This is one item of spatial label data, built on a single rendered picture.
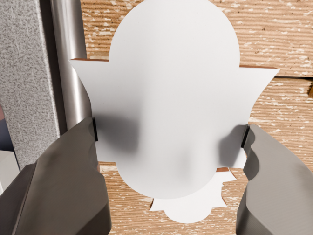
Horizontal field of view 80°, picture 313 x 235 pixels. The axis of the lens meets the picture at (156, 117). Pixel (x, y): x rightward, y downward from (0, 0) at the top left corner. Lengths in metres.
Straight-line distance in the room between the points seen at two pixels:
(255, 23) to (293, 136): 0.17
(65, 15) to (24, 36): 0.06
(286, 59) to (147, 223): 0.35
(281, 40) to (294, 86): 0.06
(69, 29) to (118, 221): 0.34
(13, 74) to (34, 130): 0.09
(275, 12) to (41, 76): 0.30
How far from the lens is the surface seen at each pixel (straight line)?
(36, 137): 0.36
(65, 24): 0.27
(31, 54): 0.31
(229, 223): 0.43
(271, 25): 0.26
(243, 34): 0.25
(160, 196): 0.16
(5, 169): 0.47
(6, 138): 0.68
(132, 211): 0.39
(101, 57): 0.22
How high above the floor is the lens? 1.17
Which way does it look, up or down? 63 degrees down
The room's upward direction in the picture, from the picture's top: 176 degrees counter-clockwise
